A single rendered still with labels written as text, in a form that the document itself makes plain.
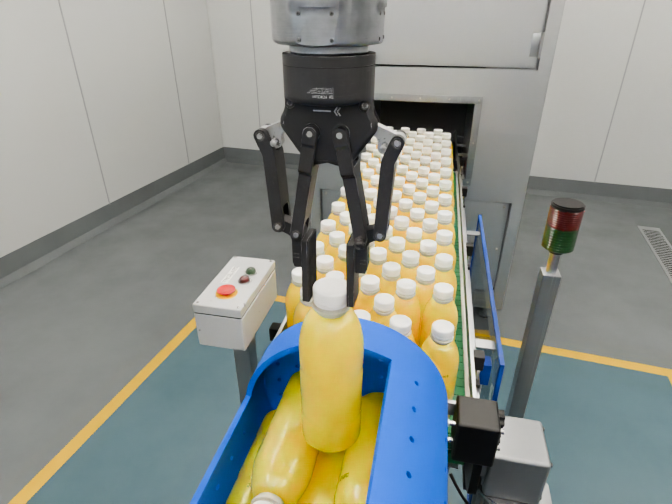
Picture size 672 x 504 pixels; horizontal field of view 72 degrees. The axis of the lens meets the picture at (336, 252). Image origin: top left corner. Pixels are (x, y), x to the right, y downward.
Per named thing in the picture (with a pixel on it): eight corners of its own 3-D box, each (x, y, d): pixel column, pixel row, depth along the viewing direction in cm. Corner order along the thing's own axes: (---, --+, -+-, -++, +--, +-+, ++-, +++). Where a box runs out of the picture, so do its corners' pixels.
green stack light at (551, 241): (543, 252, 94) (549, 230, 92) (538, 238, 100) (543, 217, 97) (577, 255, 93) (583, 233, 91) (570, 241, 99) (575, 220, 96)
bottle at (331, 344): (313, 463, 53) (309, 325, 44) (294, 417, 59) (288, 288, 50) (370, 444, 55) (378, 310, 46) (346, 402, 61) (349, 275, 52)
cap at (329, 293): (320, 314, 46) (320, 299, 45) (307, 294, 49) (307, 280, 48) (355, 306, 47) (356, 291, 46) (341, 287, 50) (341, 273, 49)
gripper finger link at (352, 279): (351, 231, 45) (359, 232, 45) (352, 291, 49) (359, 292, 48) (345, 245, 43) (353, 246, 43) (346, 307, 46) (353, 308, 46)
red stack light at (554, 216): (549, 230, 92) (553, 212, 90) (543, 217, 97) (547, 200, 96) (583, 233, 91) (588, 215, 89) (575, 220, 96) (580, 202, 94)
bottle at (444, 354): (408, 400, 93) (416, 322, 84) (443, 397, 94) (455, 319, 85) (418, 429, 87) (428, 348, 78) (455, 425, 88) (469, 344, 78)
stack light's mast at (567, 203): (537, 277, 97) (554, 207, 90) (533, 263, 103) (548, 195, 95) (569, 280, 96) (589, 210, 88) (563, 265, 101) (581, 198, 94)
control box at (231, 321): (199, 344, 93) (191, 302, 88) (238, 292, 110) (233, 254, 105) (245, 351, 91) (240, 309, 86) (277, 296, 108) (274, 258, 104)
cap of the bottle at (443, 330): (428, 328, 83) (429, 320, 82) (449, 326, 83) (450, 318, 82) (434, 341, 79) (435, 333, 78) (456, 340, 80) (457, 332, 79)
